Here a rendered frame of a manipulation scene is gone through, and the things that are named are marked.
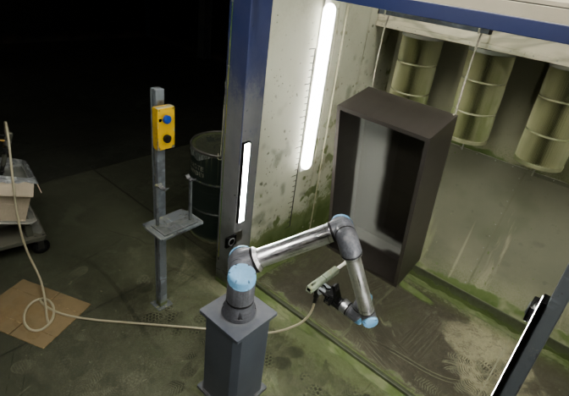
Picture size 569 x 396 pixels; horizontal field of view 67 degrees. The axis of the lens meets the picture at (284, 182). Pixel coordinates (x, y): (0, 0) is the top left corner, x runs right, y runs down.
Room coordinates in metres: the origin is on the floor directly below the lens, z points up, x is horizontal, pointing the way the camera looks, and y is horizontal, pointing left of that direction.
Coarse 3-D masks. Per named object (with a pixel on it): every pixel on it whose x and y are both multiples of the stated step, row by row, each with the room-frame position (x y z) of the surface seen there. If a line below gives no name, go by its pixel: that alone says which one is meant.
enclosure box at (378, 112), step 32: (352, 96) 2.64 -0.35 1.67; (384, 96) 2.65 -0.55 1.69; (352, 128) 2.72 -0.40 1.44; (384, 128) 2.74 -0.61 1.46; (416, 128) 2.27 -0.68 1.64; (448, 128) 2.35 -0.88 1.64; (352, 160) 2.80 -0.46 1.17; (384, 160) 2.76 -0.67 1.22; (416, 160) 2.61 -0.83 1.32; (352, 192) 2.90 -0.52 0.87; (384, 192) 2.78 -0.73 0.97; (416, 192) 2.23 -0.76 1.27; (384, 224) 2.81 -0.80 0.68; (416, 224) 2.35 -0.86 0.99; (384, 256) 2.65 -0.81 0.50; (416, 256) 2.54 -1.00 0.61
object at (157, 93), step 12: (156, 96) 2.35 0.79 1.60; (156, 156) 2.36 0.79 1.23; (156, 168) 2.36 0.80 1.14; (156, 180) 2.36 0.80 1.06; (156, 240) 2.38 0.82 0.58; (156, 252) 2.37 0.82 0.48; (156, 264) 2.38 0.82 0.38; (156, 276) 2.38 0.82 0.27; (156, 288) 2.38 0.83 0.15; (156, 300) 2.38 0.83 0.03
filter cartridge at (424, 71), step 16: (400, 48) 3.72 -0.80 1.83; (416, 48) 3.59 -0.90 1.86; (432, 48) 3.57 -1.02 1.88; (400, 64) 3.68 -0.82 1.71; (416, 64) 3.57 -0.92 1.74; (432, 64) 3.59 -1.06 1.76; (400, 80) 3.63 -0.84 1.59; (416, 80) 3.57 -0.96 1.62; (432, 80) 3.64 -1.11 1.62; (416, 96) 3.57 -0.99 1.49
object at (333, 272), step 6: (342, 264) 2.42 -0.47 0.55; (330, 270) 2.33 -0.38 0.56; (336, 270) 2.34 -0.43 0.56; (324, 276) 2.26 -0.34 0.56; (330, 276) 2.28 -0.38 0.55; (312, 282) 2.19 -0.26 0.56; (318, 282) 2.19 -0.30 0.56; (324, 282) 2.23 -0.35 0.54; (312, 288) 2.13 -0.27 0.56; (318, 288) 2.19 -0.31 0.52; (318, 294) 2.23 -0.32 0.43; (312, 300) 2.23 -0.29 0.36
